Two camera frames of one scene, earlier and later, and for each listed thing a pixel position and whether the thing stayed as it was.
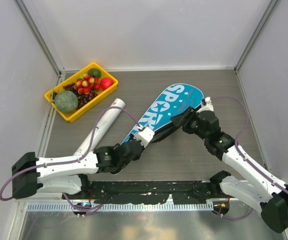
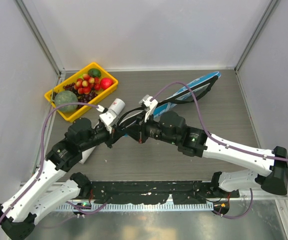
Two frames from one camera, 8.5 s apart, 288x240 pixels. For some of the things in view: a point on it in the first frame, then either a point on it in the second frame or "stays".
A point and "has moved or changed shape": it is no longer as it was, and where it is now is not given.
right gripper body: [192, 126] → [150, 129]
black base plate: [182, 192] stays
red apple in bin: [106, 82] stays
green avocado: [94, 73] stays
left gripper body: [123, 164] → [102, 134]
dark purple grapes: [82, 99] stays
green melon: [66, 101] stays
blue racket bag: [177, 98] has moved or changed shape
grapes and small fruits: [85, 84] stays
